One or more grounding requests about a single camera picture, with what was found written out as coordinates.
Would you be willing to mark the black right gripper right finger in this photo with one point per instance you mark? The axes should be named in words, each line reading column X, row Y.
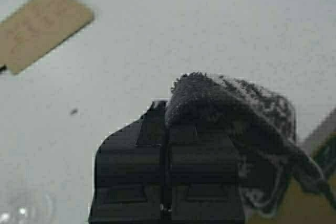
column 203, row 170

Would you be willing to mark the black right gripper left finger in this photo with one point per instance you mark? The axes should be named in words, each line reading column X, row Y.
column 128, row 171

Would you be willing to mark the black white patterned cloth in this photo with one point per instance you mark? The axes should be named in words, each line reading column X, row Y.
column 262, row 126

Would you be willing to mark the wine glass with red liquid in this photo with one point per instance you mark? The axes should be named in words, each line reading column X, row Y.
column 26, row 205

